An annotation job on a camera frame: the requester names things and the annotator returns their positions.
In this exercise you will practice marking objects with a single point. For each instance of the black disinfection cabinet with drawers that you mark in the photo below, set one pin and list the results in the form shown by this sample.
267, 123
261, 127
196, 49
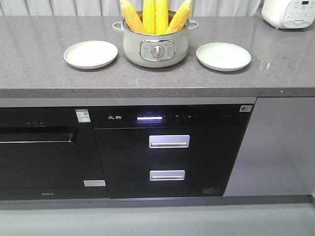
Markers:
170, 149

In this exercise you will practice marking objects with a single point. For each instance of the cream white plate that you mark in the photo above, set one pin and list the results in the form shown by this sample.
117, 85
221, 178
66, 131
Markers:
91, 54

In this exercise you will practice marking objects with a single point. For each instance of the grey cabinet door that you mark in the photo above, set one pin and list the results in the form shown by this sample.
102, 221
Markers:
277, 155

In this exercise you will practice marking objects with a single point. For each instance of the white pleated curtain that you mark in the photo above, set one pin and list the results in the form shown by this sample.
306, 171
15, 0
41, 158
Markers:
201, 8

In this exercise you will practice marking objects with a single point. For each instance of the black built-in dishwasher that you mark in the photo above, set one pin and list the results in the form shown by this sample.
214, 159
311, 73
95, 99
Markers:
48, 150

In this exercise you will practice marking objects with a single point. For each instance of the sage green electric pot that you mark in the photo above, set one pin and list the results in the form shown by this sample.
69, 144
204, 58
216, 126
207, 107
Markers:
155, 50

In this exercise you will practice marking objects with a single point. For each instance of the yellow corn cob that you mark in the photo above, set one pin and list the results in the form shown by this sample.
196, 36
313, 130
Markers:
161, 16
148, 17
131, 16
179, 19

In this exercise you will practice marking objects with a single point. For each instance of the mint green plate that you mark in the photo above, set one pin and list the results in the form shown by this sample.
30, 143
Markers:
223, 57

